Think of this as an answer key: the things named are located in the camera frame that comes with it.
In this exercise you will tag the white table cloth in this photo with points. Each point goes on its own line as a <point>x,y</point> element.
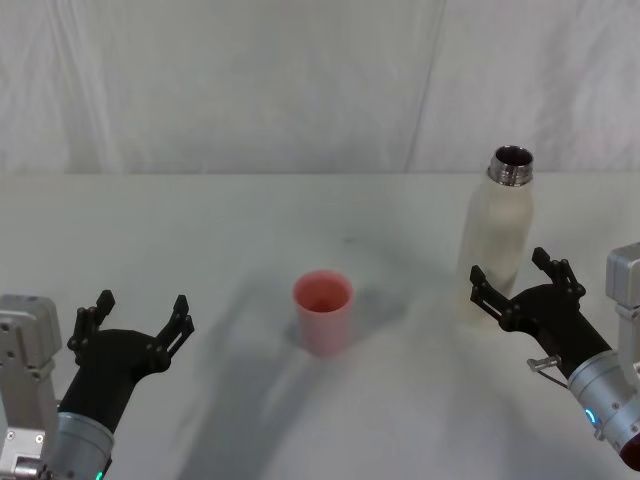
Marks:
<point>225,225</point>

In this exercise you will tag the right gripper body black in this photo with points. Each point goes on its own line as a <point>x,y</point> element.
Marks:
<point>555,320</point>

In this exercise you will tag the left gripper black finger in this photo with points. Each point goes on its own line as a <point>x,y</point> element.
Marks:
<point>177,330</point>
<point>82,327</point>

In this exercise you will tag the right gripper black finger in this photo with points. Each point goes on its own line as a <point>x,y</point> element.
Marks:
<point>562,272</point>
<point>490,297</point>

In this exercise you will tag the cream vacuum bottle steel neck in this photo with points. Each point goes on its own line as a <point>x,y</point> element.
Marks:
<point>492,240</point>

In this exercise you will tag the white backdrop cloth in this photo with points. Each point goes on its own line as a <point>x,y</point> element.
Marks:
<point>250,85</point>

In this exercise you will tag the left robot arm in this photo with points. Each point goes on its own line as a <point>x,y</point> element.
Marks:
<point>30,350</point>

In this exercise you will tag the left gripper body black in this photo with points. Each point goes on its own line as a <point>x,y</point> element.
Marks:
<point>110,365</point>

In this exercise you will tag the pink cup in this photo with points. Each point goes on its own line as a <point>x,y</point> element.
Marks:
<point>325,325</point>

